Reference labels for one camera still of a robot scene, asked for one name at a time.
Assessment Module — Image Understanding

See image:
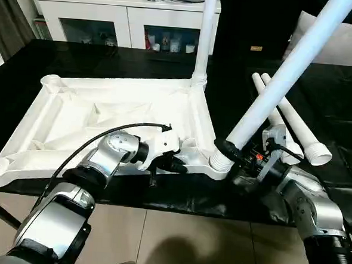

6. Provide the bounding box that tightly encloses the white plastic table top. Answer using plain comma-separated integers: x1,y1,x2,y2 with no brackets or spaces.
0,67,238,202

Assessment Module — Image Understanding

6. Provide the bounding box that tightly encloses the grey cushion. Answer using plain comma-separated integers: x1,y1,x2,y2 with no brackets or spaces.
283,10,352,67

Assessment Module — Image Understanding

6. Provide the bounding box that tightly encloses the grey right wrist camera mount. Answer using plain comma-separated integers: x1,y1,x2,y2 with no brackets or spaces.
258,124,289,183

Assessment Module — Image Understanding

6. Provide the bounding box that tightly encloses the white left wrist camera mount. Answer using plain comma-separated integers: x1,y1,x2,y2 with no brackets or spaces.
137,125,183,173

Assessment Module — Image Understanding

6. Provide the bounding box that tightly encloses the white plastic table leg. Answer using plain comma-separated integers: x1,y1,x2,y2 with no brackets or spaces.
246,72,310,164
256,72,338,168
208,0,352,181
191,0,220,95

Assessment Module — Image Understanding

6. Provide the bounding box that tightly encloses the grey curtain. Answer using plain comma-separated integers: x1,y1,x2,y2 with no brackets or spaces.
0,0,38,63

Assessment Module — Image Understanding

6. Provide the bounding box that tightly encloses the black cabinet with gold label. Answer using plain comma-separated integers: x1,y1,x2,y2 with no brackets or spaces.
215,0,304,64

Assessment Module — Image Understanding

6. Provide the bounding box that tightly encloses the black work mat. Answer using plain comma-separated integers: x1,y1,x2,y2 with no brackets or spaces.
0,36,352,230

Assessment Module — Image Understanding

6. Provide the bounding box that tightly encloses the white glass-door cabinet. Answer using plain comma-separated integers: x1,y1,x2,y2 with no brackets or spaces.
26,0,223,56

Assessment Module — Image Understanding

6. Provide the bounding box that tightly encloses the black metal frame bar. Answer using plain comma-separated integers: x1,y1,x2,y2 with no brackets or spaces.
0,186,24,229

